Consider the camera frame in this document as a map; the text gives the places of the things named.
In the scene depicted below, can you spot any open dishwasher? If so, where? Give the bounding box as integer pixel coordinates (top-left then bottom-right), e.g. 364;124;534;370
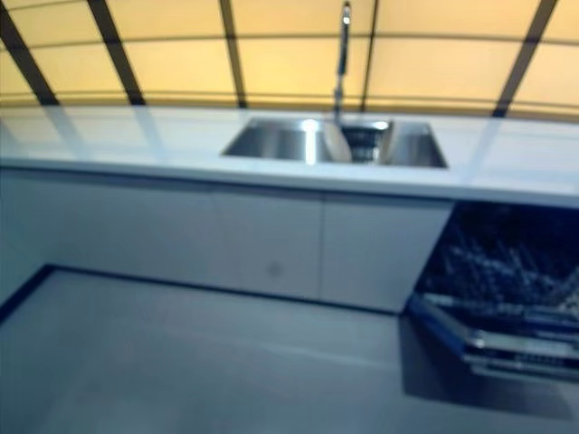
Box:
406;202;579;377

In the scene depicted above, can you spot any dishwasher door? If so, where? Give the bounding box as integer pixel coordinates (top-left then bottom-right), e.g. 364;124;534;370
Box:
408;294;579;377

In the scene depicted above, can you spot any white cabinet door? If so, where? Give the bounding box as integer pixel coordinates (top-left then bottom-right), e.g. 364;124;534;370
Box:
211;188;325;303
321;193;454;314
0;167;218;290

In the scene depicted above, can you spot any white kitchen countertop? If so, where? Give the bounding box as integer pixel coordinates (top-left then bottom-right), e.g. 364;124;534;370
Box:
0;104;579;210

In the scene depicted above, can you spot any stainless steel kitchen sink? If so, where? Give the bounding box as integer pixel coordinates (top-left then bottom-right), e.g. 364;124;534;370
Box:
220;116;450;170

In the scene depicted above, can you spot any white plate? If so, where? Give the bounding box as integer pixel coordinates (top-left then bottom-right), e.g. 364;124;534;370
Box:
322;119;353;163

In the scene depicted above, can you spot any metal dish rack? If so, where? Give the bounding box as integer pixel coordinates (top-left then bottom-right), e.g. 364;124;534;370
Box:
342;120;394;165

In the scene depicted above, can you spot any chrome spring kitchen faucet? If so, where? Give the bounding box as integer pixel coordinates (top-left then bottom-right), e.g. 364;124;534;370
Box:
332;1;354;123

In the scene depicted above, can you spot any dishwasher wire rack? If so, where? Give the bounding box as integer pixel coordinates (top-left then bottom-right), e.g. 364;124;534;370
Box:
424;225;579;313

